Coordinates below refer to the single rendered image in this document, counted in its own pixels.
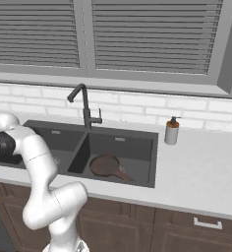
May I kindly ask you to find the dark grey double sink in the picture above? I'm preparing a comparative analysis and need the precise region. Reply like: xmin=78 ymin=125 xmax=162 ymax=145
xmin=0 ymin=119 xmax=159 ymax=189

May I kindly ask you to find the black sink tap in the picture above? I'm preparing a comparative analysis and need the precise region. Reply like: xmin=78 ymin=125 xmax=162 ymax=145
xmin=66 ymin=83 xmax=103 ymax=131

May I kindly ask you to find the brown frying pan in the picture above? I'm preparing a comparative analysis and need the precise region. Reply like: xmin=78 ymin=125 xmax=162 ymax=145
xmin=88 ymin=154 xmax=133 ymax=182

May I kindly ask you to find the grey soap dispenser bottle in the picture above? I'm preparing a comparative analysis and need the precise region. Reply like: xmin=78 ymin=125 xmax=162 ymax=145
xmin=163 ymin=115 xmax=182 ymax=146

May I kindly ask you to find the brown false drawer panel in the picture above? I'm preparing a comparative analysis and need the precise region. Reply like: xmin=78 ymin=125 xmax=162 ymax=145
xmin=83 ymin=196 xmax=156 ymax=224

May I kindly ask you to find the grey window with blinds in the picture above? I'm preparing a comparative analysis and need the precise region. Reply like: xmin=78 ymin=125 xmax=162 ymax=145
xmin=0 ymin=0 xmax=232 ymax=99

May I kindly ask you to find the brown cupboard door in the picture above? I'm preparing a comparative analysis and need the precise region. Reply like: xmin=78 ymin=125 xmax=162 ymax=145
xmin=149 ymin=225 xmax=232 ymax=252
xmin=76 ymin=209 xmax=152 ymax=252
xmin=0 ymin=191 xmax=53 ymax=252

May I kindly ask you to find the brown cupboard drawer front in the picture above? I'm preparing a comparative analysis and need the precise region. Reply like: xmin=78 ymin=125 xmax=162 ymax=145
xmin=152 ymin=208 xmax=232 ymax=236

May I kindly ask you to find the silver drawer handle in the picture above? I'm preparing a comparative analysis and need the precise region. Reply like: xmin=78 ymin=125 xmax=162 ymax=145
xmin=193 ymin=217 xmax=223 ymax=230

